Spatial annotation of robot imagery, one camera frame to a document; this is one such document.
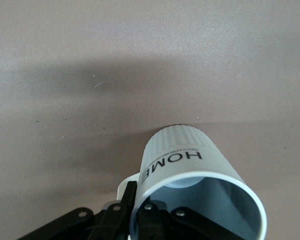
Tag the brown table cloth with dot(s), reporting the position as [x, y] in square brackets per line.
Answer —
[115, 75]

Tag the white ribbed HOME mug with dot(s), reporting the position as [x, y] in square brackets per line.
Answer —
[190, 162]

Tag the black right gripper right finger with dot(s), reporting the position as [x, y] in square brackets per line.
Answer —
[155, 220]

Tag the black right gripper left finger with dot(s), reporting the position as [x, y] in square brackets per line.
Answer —
[127, 200]

